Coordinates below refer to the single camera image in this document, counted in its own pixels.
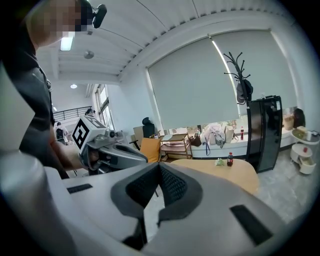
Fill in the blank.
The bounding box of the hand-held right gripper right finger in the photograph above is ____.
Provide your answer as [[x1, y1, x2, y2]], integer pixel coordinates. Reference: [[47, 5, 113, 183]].
[[140, 161, 301, 256]]

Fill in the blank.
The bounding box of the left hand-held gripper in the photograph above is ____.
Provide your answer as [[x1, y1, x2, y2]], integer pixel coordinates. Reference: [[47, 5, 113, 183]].
[[71, 115, 149, 176]]

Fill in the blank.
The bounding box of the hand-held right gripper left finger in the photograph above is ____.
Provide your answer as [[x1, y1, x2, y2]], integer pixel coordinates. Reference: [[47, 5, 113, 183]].
[[43, 161, 161, 256]]

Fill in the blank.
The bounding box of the person's left forearm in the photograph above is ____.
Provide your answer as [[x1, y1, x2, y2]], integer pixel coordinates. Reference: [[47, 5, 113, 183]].
[[49, 139, 88, 172]]

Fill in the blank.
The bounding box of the white round drawer cabinet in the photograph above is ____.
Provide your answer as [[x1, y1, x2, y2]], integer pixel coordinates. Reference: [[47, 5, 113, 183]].
[[289, 144, 317, 175]]

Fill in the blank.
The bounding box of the person's left hand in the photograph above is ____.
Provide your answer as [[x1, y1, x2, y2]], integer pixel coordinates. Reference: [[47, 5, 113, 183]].
[[87, 148, 101, 167]]

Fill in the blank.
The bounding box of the orange chair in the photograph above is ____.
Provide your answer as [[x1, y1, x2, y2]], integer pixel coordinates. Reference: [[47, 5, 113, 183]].
[[139, 136, 162, 164]]

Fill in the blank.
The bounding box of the beige armchair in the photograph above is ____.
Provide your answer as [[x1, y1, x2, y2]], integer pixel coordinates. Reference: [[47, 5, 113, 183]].
[[129, 125, 145, 151]]

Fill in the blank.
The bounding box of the black office chair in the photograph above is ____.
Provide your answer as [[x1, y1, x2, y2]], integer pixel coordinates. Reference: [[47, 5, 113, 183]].
[[141, 116, 156, 139]]

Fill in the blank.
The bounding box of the oval wooden table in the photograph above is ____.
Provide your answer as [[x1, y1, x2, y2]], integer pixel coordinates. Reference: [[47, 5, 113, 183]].
[[170, 158, 260, 197]]

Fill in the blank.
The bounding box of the white framed window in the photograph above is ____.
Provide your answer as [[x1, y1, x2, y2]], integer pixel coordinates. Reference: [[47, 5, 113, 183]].
[[94, 84, 116, 131]]

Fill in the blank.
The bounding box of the brown handbag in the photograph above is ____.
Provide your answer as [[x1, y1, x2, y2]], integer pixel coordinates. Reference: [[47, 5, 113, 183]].
[[188, 133, 203, 148]]

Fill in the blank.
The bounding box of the black metal railing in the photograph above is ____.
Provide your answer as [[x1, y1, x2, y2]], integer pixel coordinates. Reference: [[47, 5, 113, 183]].
[[52, 105, 93, 122]]

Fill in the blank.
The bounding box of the grey backpack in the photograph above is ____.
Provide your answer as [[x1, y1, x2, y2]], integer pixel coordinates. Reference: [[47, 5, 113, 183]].
[[204, 125, 227, 149]]

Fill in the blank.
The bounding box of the white tote bag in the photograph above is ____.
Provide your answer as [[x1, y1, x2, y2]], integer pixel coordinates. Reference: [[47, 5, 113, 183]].
[[223, 125, 236, 144]]

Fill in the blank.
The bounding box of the wide grey roller blind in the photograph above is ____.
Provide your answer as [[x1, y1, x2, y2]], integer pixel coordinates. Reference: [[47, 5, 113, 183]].
[[147, 37, 241, 130]]

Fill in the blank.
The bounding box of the black glass-door fridge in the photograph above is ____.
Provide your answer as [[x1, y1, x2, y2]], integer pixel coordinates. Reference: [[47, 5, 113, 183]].
[[245, 95, 284, 174]]

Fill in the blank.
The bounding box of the person's dark shirt torso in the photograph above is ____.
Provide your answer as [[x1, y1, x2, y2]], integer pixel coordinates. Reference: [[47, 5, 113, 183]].
[[1, 23, 71, 180]]

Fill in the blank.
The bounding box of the white round side table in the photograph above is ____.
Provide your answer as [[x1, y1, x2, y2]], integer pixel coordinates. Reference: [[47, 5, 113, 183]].
[[290, 127, 320, 146]]

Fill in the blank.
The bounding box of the brown paper bag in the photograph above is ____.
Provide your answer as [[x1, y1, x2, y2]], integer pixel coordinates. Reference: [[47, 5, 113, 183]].
[[283, 114, 295, 131]]

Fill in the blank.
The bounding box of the grey hat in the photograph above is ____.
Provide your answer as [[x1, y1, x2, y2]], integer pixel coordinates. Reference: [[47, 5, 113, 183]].
[[235, 82, 246, 105]]

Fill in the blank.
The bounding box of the rectangular ceiling light panel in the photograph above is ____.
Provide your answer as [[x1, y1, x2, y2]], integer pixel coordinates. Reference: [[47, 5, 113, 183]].
[[59, 36, 76, 52]]

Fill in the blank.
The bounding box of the black hat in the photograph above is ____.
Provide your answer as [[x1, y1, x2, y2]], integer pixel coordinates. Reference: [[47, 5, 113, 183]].
[[243, 78, 254, 102]]

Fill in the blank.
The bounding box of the dark brown furry bag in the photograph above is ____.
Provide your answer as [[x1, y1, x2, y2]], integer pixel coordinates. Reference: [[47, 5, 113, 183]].
[[292, 107, 307, 129]]

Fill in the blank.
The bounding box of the black coat rack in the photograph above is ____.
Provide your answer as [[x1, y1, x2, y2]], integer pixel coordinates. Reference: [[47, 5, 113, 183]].
[[223, 51, 254, 111]]

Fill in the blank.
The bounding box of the person's head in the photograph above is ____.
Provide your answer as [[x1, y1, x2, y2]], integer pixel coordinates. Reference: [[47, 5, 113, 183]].
[[24, 0, 94, 49]]

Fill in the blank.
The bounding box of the narrow grey roller blind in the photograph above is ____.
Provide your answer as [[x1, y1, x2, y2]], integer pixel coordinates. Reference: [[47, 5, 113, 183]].
[[211, 29, 299, 116]]

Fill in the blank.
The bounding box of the wooden frame chair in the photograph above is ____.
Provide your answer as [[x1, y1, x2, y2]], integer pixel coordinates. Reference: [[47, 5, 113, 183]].
[[159, 132, 194, 161]]

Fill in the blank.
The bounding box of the black head-worn camera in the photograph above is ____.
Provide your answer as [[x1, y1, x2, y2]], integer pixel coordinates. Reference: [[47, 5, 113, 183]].
[[90, 3, 108, 29]]

